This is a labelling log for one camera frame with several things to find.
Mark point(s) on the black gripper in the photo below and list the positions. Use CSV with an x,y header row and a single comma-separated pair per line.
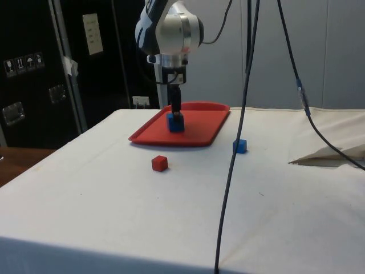
x,y
175,76

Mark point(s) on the large blue cube block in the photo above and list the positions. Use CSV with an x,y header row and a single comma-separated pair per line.
x,y
174,125

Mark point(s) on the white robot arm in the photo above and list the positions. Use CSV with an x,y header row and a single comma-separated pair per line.
x,y
174,31

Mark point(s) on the red tray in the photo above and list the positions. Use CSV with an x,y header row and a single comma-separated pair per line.
x,y
199,125

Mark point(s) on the small red cube block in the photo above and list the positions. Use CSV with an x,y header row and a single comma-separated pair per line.
x,y
159,164

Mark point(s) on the small blue cube block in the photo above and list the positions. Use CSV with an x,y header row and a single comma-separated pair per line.
x,y
240,146

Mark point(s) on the black cabinet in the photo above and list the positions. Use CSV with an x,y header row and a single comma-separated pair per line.
x,y
31,85

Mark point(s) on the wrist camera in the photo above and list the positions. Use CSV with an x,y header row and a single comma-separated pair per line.
x,y
168,60

